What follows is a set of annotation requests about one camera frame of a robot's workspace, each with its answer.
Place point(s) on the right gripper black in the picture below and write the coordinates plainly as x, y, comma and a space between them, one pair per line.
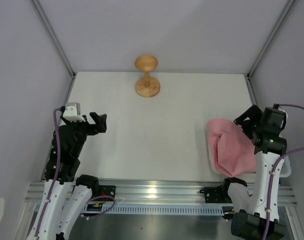
254, 114

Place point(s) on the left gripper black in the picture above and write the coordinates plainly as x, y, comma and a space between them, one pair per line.
100, 126

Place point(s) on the pink bucket hat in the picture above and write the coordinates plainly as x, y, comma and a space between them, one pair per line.
232, 151

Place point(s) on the wooden hat stand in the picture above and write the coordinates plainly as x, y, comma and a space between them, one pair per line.
147, 86

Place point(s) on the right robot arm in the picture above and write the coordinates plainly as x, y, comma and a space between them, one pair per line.
256, 215

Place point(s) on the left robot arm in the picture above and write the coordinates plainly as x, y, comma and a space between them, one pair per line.
64, 196

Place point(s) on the white plastic basket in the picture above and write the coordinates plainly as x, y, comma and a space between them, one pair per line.
285, 171

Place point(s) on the right aluminium frame post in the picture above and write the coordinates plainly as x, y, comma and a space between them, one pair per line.
277, 27

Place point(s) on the aluminium frame post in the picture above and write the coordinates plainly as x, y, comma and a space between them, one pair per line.
44, 20
277, 27

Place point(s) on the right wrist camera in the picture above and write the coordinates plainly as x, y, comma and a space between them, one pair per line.
285, 118

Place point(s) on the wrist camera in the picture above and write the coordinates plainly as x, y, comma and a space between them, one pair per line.
285, 118
72, 112

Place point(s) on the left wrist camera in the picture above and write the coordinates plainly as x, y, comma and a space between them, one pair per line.
72, 112

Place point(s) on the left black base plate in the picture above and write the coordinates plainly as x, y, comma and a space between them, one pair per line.
107, 190

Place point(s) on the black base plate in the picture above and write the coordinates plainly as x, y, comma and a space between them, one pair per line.
107, 190
216, 195

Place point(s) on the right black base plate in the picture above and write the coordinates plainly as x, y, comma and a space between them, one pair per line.
216, 195

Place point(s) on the white slotted cable duct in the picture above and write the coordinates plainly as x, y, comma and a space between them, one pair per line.
148, 209

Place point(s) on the aluminium mounting rail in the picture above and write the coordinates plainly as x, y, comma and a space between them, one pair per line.
160, 192

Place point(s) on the left aluminium frame post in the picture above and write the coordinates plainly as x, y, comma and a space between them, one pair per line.
44, 20

